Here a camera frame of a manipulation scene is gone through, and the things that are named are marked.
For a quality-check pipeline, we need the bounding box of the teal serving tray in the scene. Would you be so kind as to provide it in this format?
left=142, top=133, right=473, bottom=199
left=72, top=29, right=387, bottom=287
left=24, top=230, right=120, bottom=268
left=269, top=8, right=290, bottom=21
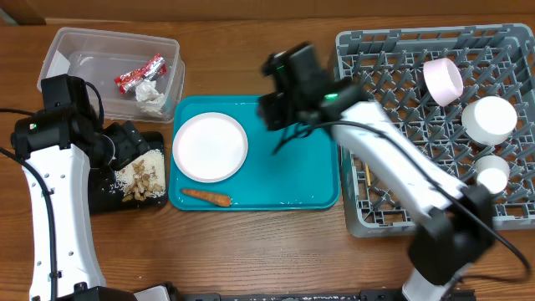
left=168, top=95, right=340, bottom=212

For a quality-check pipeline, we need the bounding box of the foil ball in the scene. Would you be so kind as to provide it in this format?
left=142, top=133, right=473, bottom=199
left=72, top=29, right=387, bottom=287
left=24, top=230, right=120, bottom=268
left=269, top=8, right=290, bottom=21
left=135, top=80, right=165, bottom=117

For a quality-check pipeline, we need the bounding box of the orange carrot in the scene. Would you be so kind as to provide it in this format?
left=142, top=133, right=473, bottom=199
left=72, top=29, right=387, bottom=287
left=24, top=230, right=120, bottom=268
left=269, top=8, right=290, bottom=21
left=181, top=188, right=232, bottom=207

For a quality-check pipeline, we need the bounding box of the white cup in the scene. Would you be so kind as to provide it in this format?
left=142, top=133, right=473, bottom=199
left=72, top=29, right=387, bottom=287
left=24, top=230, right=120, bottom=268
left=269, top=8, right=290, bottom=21
left=474, top=156, right=510, bottom=194

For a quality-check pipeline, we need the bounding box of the clear plastic bin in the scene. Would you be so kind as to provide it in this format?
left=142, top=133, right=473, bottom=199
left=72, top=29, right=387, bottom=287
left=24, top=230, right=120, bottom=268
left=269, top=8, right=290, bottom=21
left=38, top=28, right=185, bottom=123

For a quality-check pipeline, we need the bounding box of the food scraps peanuts rice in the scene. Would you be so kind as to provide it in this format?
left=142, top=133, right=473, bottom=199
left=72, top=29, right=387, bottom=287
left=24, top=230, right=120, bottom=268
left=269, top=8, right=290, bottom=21
left=114, top=149, right=166, bottom=202

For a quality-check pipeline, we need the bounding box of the grey dishwasher rack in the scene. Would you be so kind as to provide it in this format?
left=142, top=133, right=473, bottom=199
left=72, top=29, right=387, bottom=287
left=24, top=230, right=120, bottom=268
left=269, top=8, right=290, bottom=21
left=329, top=23, right=534, bottom=230

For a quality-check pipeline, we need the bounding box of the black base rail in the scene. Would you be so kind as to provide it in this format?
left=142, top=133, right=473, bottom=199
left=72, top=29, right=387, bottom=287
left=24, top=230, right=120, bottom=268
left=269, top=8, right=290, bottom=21
left=133, top=283, right=477, bottom=301

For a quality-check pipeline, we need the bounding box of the white round plate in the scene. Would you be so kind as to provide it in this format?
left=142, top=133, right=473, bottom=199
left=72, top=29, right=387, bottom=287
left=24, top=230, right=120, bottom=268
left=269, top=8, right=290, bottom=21
left=172, top=112, right=248, bottom=183

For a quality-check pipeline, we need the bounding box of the small white bowl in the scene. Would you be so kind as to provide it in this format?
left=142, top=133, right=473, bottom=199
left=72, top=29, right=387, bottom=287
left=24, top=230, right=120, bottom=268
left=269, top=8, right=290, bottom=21
left=461, top=96, right=517, bottom=145

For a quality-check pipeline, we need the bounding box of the red foil snack wrapper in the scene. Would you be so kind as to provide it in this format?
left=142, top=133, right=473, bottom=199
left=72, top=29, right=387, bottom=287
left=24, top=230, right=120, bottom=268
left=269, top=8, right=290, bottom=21
left=114, top=54, right=166, bottom=94

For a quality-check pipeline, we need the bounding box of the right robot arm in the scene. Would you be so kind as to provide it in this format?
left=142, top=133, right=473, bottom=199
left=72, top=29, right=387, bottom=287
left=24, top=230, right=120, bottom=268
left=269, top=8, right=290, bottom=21
left=257, top=43, right=496, bottom=300

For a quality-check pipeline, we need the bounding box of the black tray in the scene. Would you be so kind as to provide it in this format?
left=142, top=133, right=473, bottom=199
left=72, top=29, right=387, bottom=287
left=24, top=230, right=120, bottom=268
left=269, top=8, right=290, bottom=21
left=88, top=130, right=169, bottom=216

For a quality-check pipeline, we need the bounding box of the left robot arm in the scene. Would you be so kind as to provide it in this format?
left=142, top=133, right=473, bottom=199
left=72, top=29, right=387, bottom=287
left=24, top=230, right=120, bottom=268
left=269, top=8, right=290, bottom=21
left=11, top=74, right=150, bottom=300

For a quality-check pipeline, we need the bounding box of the wooden chopstick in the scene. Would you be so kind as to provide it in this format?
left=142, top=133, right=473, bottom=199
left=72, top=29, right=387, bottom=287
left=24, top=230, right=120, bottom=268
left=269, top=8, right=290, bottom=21
left=364, top=163, right=371, bottom=187

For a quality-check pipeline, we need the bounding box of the large white bowl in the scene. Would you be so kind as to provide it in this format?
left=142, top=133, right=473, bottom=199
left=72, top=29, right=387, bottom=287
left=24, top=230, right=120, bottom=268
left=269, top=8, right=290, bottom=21
left=423, top=58, right=464, bottom=107

